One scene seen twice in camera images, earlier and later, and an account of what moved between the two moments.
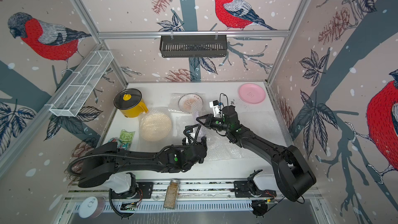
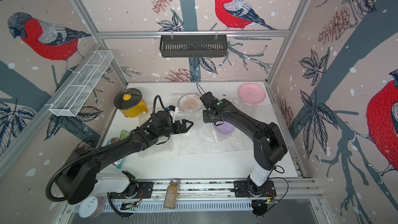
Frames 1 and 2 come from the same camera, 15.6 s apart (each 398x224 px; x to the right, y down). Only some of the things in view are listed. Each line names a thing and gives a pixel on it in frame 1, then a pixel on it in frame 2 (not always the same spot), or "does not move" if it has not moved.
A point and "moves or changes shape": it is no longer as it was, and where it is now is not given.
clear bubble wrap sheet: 202,130 to 202,138
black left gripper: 203,144 to 183,126
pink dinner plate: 252,93 does not move
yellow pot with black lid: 130,103 does not move
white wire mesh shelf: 80,87 does not move
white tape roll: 90,207 does not move
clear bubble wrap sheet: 219,147 moves or changes shape
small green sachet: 127,137 does not move
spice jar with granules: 171,195 does not move
